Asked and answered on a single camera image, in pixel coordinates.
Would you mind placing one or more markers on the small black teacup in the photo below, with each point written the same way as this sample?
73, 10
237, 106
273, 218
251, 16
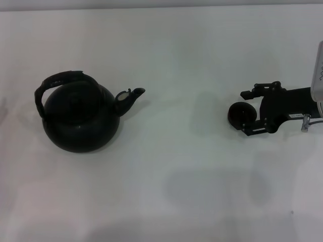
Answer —
242, 113

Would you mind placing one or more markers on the black round teapot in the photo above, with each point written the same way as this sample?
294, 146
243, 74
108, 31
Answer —
80, 121

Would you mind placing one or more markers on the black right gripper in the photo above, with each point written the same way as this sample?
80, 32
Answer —
280, 106

